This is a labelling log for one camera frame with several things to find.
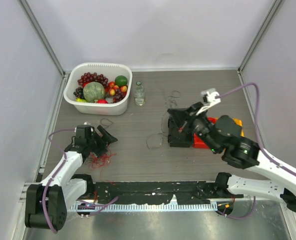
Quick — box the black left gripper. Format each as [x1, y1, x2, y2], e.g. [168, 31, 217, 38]
[87, 125, 116, 158]

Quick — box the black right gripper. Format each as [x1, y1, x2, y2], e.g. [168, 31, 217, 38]
[166, 101, 218, 152]

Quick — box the brown thin cable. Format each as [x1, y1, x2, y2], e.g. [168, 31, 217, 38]
[99, 117, 114, 130]

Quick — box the thin black cable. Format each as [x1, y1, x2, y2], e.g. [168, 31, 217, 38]
[145, 84, 182, 150]

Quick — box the red cable bundle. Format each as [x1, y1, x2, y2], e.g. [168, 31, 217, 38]
[84, 147, 117, 171]

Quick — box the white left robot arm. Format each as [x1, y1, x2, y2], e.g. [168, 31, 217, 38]
[24, 123, 118, 233]

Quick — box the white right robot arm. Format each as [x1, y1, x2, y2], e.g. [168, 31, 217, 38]
[167, 102, 296, 213]

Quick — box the black plastic bin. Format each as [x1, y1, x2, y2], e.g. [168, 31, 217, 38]
[168, 117, 194, 148]

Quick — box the red plastic bin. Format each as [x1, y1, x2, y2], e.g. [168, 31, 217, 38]
[193, 116, 220, 150]

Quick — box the red apple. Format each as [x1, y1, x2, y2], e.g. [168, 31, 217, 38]
[97, 99, 108, 104]

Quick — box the clear glass bottle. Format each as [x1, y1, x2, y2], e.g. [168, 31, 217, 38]
[134, 81, 146, 106]

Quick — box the green melon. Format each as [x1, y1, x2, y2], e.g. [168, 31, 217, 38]
[83, 82, 106, 103]

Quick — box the peach fruit cluster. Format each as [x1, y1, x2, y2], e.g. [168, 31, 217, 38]
[108, 81, 128, 97]

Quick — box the orange plastic bin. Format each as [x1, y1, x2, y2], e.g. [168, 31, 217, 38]
[234, 118, 244, 137]

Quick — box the green lime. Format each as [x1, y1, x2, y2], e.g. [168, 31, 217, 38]
[114, 75, 128, 88]

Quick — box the red grape bunch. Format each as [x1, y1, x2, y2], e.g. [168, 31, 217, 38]
[77, 72, 108, 88]

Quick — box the white plastic basket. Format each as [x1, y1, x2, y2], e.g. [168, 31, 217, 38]
[63, 63, 132, 116]

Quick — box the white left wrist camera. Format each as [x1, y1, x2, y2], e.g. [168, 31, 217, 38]
[74, 121, 92, 132]

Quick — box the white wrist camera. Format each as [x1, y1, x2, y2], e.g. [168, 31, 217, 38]
[74, 121, 92, 132]
[196, 88, 221, 116]

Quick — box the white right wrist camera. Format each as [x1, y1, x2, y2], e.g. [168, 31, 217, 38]
[196, 88, 221, 116]

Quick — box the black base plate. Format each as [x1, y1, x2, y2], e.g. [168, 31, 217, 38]
[82, 181, 244, 205]

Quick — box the white slotted cable duct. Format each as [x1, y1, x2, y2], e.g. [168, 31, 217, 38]
[70, 202, 218, 213]

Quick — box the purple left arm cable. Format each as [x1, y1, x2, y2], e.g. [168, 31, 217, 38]
[41, 127, 120, 235]

